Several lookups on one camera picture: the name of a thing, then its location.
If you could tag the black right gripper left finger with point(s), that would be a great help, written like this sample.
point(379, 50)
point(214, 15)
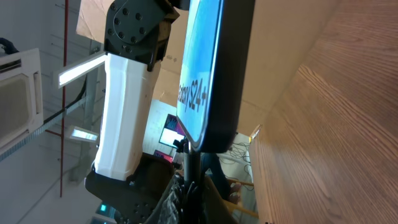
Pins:
point(169, 209)

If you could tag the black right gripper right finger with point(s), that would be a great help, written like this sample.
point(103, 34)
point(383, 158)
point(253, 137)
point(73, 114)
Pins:
point(213, 209)

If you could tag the Samsung Galaxy smartphone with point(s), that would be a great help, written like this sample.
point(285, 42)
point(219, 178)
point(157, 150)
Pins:
point(213, 71)

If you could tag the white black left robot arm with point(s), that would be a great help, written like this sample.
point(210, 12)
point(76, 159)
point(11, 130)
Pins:
point(135, 42)

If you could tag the computer monitor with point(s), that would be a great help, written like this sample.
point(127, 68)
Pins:
point(172, 131)

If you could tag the ceiling light panel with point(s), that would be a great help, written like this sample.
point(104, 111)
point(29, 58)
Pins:
point(78, 133)
point(77, 69)

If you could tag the ceiling air conditioner unit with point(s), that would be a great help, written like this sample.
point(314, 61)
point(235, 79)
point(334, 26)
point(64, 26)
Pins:
point(21, 97)

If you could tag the red ceiling pipe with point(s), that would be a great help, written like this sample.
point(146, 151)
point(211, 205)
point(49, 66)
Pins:
point(62, 135)

